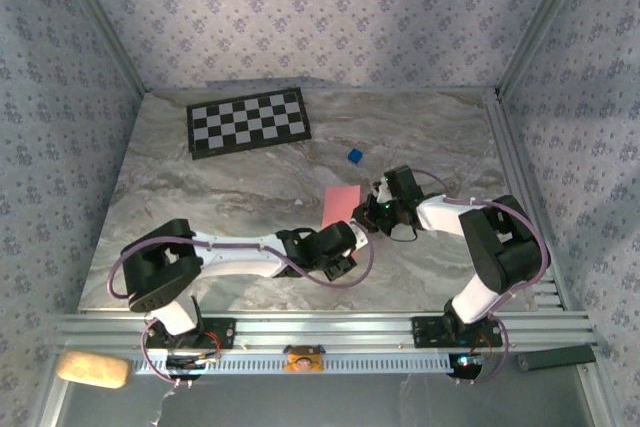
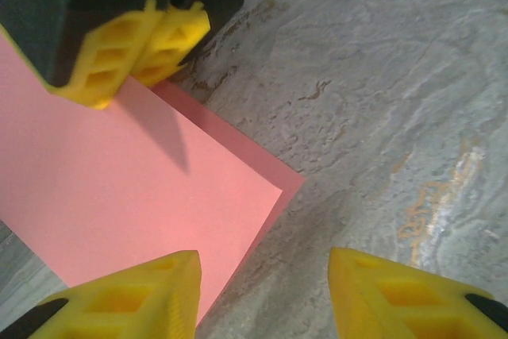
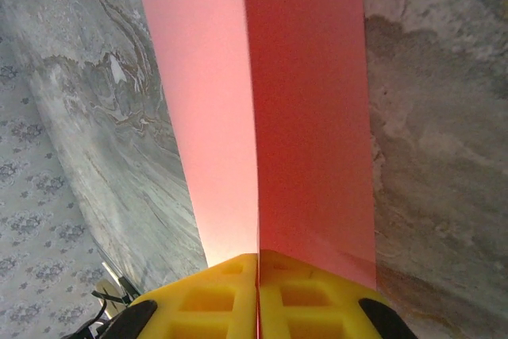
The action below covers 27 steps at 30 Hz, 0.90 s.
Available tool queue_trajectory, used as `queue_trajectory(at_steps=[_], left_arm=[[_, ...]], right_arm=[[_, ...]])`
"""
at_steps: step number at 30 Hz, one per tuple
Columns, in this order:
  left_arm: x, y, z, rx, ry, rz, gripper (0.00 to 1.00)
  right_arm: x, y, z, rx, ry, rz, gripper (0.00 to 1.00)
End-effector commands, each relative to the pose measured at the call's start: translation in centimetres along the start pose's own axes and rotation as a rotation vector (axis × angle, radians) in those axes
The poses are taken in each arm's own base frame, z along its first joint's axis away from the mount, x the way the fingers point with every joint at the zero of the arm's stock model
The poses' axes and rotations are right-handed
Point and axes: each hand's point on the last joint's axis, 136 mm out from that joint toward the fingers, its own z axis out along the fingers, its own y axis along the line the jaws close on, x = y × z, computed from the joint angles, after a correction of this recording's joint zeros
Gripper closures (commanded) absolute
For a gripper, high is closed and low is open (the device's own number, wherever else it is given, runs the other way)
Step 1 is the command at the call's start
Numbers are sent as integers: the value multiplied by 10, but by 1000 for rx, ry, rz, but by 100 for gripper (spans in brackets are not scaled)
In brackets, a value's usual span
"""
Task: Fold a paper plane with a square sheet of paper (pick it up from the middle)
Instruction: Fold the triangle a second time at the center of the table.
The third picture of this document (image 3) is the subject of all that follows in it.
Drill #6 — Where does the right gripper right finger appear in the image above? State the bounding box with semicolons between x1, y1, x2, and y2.
259;249;418;339

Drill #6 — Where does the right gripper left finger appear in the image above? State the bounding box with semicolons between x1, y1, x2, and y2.
103;253;260;339

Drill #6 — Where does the pink cloth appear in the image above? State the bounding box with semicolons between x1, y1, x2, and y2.
130;0;377;292

